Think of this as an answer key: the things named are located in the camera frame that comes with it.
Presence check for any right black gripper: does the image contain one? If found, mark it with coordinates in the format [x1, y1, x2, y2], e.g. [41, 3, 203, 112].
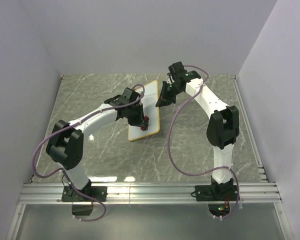
[154, 81, 182, 109]

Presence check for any red black whiteboard eraser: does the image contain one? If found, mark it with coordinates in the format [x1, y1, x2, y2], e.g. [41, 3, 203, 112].
[140, 116, 149, 131]

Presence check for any yellow framed whiteboard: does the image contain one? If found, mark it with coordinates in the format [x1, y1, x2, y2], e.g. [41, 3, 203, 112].
[127, 79, 161, 142]

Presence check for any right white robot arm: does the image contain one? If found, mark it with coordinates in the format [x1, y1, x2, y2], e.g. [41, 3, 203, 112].
[156, 61, 240, 200]

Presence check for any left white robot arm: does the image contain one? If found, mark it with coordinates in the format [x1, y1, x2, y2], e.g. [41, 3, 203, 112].
[46, 84, 149, 201]

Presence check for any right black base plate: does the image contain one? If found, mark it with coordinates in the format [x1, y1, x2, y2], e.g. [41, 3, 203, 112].
[190, 184, 238, 202]

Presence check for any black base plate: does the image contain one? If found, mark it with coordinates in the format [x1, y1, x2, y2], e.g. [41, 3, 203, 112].
[61, 185, 108, 202]
[190, 184, 238, 202]

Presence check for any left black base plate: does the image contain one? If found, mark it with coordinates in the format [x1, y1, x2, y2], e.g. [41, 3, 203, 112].
[61, 185, 108, 202]

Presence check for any aluminium right side rail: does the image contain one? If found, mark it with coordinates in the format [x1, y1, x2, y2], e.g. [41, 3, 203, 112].
[231, 75, 269, 183]

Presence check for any aluminium rail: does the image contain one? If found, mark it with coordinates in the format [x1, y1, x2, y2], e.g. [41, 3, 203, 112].
[231, 75, 269, 183]
[18, 182, 282, 205]

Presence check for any aluminium front rail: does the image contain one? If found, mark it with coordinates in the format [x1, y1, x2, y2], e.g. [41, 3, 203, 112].
[18, 182, 282, 205]

